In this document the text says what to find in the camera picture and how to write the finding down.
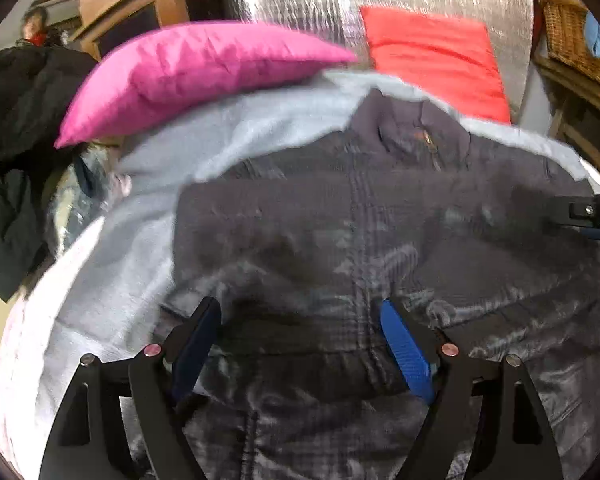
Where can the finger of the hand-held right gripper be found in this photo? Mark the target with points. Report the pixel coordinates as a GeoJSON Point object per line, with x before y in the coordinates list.
{"type": "Point", "coordinates": [570, 210]}

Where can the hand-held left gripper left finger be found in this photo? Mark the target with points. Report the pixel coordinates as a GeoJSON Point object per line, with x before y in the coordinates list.
{"type": "Point", "coordinates": [195, 345]}

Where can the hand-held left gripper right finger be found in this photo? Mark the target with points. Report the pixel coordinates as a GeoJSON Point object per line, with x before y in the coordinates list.
{"type": "Point", "coordinates": [405, 350]}

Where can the dark quilted zip jacket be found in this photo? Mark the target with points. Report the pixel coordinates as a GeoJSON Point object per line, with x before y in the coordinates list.
{"type": "Point", "coordinates": [330, 240]}

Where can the wooden shelf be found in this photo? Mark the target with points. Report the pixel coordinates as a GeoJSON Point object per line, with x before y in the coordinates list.
{"type": "Point", "coordinates": [580, 105]}

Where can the light grey blanket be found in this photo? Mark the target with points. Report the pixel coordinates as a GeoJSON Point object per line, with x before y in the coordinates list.
{"type": "Point", "coordinates": [105, 270]}

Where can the wicker basket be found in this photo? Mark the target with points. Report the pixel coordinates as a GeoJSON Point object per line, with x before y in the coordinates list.
{"type": "Point", "coordinates": [570, 40]}

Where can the light blue cloth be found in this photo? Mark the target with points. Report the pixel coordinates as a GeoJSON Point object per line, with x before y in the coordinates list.
{"type": "Point", "coordinates": [597, 35]}

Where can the clear plastic bag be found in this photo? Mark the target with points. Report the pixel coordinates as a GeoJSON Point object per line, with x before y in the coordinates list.
{"type": "Point", "coordinates": [75, 205]}

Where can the red pillow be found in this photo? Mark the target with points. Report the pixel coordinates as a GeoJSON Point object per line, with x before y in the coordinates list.
{"type": "Point", "coordinates": [430, 55]}

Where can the dark grey jacket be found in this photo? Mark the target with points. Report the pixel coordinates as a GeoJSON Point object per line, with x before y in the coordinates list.
{"type": "Point", "coordinates": [5, 220]}

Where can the pink pillow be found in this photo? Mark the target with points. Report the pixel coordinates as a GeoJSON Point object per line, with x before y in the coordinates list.
{"type": "Point", "coordinates": [195, 75]}

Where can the dark green puffer jacket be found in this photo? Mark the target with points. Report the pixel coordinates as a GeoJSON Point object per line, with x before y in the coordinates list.
{"type": "Point", "coordinates": [25, 105]}

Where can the silver foil insulation mat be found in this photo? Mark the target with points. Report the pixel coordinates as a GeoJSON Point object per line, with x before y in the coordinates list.
{"type": "Point", "coordinates": [330, 0]}

